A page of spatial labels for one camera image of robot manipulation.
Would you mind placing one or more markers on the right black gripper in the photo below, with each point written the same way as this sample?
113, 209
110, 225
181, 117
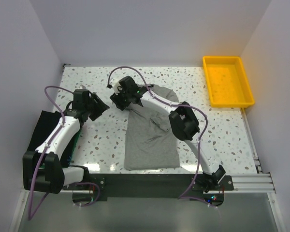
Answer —
117, 99

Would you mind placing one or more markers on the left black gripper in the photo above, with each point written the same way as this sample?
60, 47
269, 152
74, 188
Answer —
101, 107

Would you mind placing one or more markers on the grey t shirt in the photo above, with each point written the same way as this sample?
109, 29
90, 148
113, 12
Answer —
150, 143

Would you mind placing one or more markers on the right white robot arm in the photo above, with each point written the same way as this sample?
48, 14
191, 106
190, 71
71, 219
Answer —
183, 121

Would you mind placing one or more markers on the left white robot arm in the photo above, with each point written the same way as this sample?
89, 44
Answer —
46, 163

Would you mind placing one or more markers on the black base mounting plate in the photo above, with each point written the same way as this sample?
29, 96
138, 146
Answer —
155, 185

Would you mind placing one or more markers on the yellow plastic bin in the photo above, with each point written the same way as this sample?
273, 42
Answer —
227, 82

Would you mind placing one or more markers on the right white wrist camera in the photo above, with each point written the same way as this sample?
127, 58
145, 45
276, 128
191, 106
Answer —
115, 86

